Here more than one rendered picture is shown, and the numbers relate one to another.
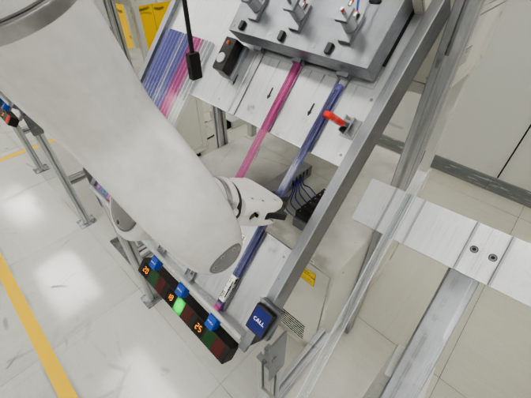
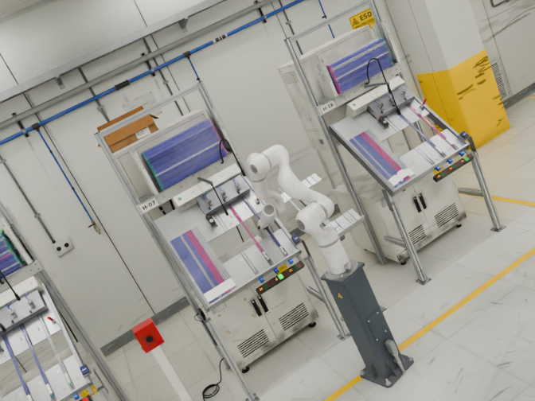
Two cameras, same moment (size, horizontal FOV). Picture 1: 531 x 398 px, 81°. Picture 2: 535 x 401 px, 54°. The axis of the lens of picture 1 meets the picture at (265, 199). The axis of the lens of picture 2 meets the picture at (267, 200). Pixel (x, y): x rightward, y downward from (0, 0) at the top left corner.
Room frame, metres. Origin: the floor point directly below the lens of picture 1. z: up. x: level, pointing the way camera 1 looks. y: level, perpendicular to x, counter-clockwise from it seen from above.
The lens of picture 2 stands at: (-1.28, 2.73, 2.02)
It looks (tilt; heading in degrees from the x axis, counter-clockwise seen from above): 16 degrees down; 301
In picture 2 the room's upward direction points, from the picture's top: 26 degrees counter-clockwise
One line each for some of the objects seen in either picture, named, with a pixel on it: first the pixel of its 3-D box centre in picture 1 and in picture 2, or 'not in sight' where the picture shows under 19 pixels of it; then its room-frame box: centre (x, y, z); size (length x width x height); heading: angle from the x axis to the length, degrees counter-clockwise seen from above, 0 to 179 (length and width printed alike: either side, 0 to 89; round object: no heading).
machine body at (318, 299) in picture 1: (300, 223); (249, 301); (0.96, -0.16, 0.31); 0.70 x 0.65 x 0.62; 46
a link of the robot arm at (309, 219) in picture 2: not in sight; (316, 226); (-0.09, 0.38, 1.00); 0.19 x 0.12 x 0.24; 60
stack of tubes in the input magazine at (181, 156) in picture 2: not in sight; (185, 153); (0.83, -0.12, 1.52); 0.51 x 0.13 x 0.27; 46
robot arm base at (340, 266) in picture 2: not in sight; (335, 255); (-0.10, 0.36, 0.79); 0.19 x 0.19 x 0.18
